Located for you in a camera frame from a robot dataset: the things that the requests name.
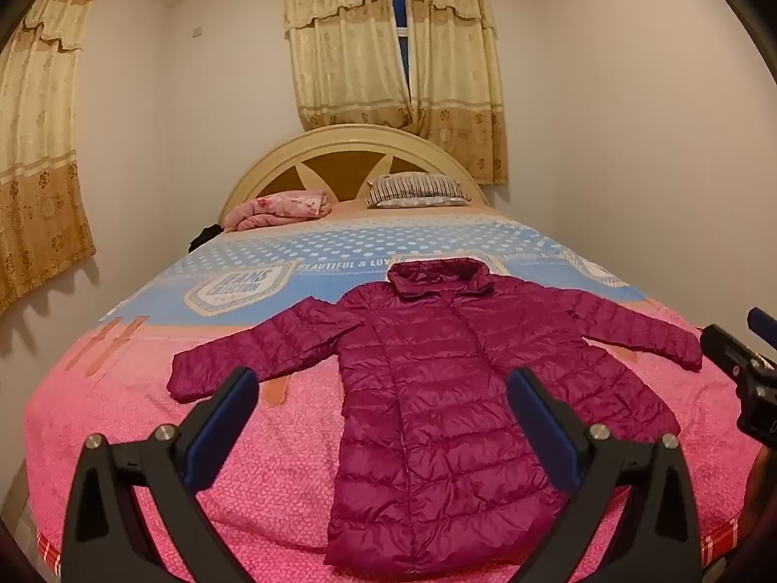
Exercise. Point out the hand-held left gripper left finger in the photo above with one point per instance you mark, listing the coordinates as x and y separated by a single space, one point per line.
234 404

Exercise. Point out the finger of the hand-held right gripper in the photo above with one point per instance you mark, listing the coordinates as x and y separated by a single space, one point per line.
725 346
762 320

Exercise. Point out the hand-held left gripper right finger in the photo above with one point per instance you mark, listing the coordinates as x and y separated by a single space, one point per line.
534 404

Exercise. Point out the magenta puffer jacket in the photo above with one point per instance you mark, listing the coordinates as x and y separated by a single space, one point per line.
437 388

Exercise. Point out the person's right forearm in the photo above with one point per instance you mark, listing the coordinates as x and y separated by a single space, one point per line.
763 489

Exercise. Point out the pink and blue bed sheet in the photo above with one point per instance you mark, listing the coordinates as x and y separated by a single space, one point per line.
152 388

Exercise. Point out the dark cloth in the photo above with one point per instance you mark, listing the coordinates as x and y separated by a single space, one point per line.
203 237

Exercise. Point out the pink floral folded blanket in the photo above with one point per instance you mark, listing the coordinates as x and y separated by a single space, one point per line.
279 209

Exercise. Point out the red plaid mattress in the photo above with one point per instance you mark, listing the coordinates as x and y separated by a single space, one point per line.
48 552

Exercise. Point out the striped pillow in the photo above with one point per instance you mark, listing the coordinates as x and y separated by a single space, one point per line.
416 190

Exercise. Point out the cream wooden headboard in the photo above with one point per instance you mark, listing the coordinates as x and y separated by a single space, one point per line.
340 161

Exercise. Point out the wide beige side curtain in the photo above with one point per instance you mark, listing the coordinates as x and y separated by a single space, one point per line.
39 146

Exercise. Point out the long beige window curtain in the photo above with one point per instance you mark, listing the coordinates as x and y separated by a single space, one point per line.
461 67

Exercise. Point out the short beige window curtain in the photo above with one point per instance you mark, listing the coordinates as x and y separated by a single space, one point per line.
346 48

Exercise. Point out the window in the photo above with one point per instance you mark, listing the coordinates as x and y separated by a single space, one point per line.
399 9

